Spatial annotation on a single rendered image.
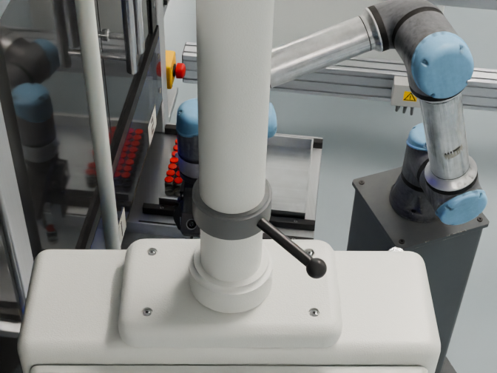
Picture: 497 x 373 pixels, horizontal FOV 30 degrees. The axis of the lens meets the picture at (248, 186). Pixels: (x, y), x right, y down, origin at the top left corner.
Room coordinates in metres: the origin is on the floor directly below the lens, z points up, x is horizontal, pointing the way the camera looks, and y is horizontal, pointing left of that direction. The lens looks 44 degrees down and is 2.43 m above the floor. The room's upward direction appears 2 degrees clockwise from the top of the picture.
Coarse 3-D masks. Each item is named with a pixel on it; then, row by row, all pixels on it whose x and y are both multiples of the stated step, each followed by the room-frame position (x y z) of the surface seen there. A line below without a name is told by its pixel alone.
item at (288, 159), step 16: (272, 144) 1.74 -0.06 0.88; (288, 144) 1.74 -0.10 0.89; (304, 144) 1.74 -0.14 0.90; (272, 160) 1.69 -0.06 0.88; (288, 160) 1.69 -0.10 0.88; (304, 160) 1.69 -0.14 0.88; (272, 176) 1.63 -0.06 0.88; (288, 176) 1.63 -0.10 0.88; (304, 176) 1.63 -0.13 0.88; (272, 192) 1.57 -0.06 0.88; (288, 192) 1.58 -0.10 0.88; (304, 192) 1.58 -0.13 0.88; (272, 208) 1.49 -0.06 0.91; (288, 208) 1.52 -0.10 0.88; (304, 208) 1.49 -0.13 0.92
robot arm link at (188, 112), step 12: (180, 108) 1.36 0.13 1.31; (192, 108) 1.36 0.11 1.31; (180, 120) 1.34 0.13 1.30; (192, 120) 1.33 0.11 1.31; (180, 132) 1.34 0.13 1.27; (192, 132) 1.32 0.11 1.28; (180, 144) 1.34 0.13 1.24; (192, 144) 1.32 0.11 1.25; (180, 156) 1.34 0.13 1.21; (192, 156) 1.32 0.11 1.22
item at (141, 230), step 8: (128, 224) 1.43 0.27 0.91; (136, 224) 1.43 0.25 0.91; (144, 224) 1.43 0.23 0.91; (152, 224) 1.43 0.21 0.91; (160, 224) 1.43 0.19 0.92; (128, 232) 1.43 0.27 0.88; (136, 232) 1.43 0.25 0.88; (144, 232) 1.43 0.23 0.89; (152, 232) 1.43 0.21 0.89; (160, 232) 1.42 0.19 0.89; (168, 232) 1.42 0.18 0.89; (176, 232) 1.42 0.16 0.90; (128, 240) 1.41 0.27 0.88; (136, 240) 1.41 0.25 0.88
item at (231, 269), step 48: (240, 0) 0.67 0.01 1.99; (240, 48) 0.67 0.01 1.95; (240, 96) 0.67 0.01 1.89; (240, 144) 0.67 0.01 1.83; (192, 192) 0.71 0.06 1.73; (240, 192) 0.68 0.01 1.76; (240, 240) 0.68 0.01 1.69; (288, 240) 0.66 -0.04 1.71; (192, 288) 0.69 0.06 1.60; (240, 288) 0.67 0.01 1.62
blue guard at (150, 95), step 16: (160, 80) 1.77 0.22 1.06; (144, 96) 1.59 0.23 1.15; (160, 96) 1.76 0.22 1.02; (144, 112) 1.58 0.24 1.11; (144, 128) 1.57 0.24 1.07; (128, 144) 1.43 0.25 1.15; (144, 144) 1.56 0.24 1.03; (128, 160) 1.42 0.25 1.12; (128, 176) 1.41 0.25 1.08; (128, 192) 1.39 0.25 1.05; (128, 208) 1.38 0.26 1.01; (96, 240) 1.15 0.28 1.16
